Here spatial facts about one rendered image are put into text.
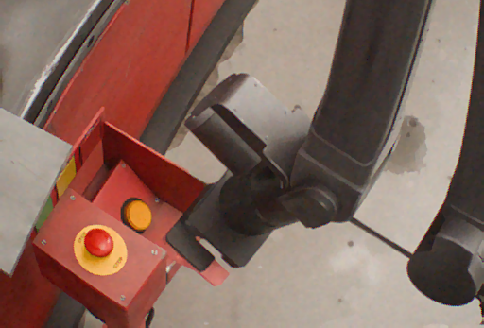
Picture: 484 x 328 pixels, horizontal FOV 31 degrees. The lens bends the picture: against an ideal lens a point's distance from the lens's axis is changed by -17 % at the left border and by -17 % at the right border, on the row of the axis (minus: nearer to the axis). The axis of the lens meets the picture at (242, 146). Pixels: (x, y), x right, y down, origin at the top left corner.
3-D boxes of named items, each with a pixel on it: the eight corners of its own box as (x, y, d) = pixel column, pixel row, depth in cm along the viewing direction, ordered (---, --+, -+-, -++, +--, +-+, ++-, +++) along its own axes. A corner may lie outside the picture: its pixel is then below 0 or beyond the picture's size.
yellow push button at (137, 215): (135, 236, 128) (143, 235, 126) (115, 216, 127) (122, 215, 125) (149, 215, 130) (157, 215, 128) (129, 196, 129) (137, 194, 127)
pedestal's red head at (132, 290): (130, 336, 124) (123, 292, 108) (40, 275, 127) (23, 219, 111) (202, 237, 133) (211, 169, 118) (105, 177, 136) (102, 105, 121)
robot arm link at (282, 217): (322, 227, 78) (358, 175, 81) (261, 166, 77) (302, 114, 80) (279, 241, 84) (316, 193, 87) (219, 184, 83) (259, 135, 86)
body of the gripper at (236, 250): (180, 223, 88) (216, 209, 81) (246, 142, 92) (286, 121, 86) (233, 271, 89) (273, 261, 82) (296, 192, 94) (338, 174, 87)
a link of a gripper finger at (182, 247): (134, 248, 94) (171, 235, 86) (175, 197, 97) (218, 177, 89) (185, 294, 95) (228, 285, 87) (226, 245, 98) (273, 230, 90)
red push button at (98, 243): (105, 271, 116) (103, 260, 113) (80, 254, 117) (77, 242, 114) (120, 250, 118) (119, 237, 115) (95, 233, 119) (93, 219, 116)
